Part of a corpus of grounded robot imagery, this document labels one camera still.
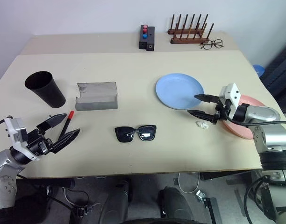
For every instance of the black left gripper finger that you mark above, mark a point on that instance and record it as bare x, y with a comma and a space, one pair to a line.
55, 119
68, 137

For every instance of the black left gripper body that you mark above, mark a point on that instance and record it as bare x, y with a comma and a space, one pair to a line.
36, 142

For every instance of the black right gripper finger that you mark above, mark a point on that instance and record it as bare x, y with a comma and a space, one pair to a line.
201, 114
207, 98

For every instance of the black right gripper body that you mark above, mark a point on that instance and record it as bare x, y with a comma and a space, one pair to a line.
221, 109

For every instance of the white paper ball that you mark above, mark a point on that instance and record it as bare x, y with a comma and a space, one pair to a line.
202, 124

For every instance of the black pen with red cap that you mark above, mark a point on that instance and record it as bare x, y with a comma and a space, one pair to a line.
67, 122

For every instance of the pink plate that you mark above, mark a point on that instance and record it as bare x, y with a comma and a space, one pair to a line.
237, 131

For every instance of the grey glasses case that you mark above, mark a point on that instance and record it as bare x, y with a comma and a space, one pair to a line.
96, 93

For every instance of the black sunglasses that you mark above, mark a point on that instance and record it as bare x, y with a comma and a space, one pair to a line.
125, 135

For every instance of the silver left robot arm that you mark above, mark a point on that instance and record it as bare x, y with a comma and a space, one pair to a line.
2, 163

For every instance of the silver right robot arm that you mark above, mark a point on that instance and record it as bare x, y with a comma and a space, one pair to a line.
271, 137

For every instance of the black plastic cup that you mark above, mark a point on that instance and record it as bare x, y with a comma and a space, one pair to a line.
48, 93

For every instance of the light blue plate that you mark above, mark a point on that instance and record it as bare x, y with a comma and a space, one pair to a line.
178, 89

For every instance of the thin black-rimmed eyeglasses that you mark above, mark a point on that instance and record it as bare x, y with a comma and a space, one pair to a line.
206, 45

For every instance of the blue round lid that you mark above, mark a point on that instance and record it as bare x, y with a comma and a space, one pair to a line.
258, 69

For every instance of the brown wooden peg rack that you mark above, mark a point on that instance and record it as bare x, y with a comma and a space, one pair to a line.
187, 40

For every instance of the black under-table bar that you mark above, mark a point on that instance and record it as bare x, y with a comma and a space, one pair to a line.
224, 175

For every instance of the dark navy bag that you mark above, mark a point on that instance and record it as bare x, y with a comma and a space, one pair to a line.
278, 74

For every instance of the dark rounded shape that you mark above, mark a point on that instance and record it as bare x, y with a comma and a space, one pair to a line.
173, 203
115, 203

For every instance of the black box holding balls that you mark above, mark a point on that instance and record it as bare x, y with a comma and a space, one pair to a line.
142, 43

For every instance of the red ball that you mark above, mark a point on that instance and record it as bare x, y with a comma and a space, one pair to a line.
145, 31

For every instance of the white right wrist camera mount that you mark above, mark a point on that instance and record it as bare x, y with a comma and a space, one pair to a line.
231, 93

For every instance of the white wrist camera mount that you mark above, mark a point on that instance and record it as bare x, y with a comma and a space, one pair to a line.
15, 130
231, 93

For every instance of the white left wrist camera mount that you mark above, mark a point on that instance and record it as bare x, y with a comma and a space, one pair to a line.
15, 130

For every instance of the black under-table rail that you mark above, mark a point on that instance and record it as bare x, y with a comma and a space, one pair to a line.
47, 183

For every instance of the black metal bracket with caster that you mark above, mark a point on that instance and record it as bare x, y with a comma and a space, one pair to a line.
209, 205

